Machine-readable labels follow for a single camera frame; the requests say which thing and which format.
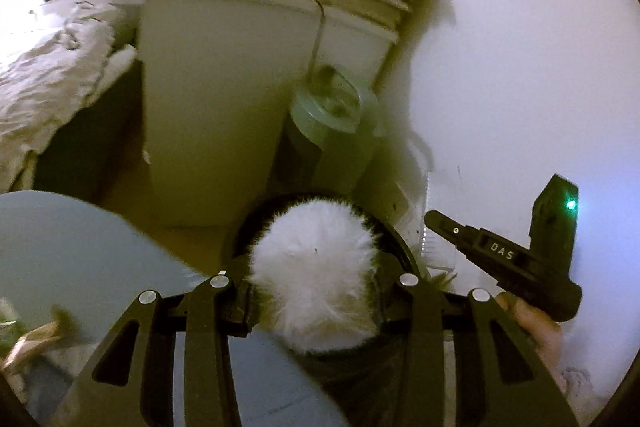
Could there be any black round trash bin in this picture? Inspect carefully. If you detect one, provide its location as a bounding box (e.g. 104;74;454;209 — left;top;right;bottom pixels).
229;195;405;426

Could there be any right hand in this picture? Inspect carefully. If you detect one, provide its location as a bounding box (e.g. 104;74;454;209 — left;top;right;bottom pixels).
496;291;567;393

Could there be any black cable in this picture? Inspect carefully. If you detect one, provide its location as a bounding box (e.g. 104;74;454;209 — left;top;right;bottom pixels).
305;0;328;84

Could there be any white patterned bed quilt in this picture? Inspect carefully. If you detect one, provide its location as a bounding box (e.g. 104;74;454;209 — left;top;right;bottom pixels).
1;2;138;194

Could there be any white tissue ball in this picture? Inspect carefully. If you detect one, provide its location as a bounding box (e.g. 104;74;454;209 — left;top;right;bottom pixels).
250;198;378;355

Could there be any white bedside cabinet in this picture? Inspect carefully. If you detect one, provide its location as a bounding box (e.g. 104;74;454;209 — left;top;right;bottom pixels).
138;0;398;227

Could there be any grey sleeve cuff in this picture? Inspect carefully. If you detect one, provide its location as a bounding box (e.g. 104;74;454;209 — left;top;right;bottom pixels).
561;367;608;426

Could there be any green lidded kettle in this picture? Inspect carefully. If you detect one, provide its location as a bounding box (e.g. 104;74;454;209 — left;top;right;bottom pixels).
283;65;385;195

